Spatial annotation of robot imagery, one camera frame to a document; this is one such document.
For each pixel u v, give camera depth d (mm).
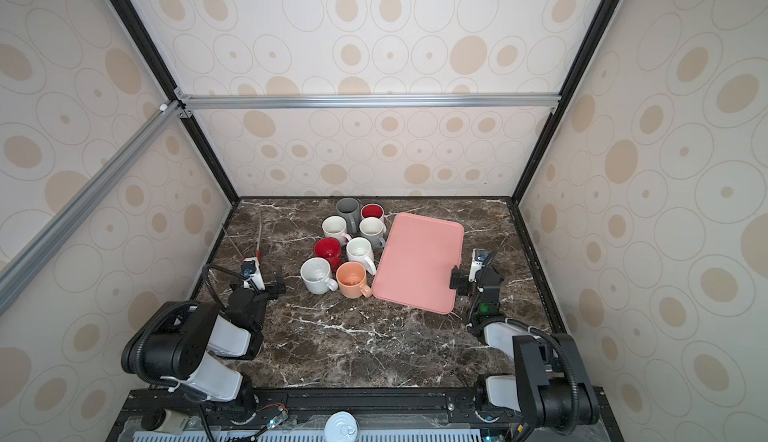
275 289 816
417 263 1009
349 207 1039
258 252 1020
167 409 662
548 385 425
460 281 817
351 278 950
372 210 1054
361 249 977
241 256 1007
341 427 662
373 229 1022
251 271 759
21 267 515
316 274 955
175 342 454
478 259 778
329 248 969
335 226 1023
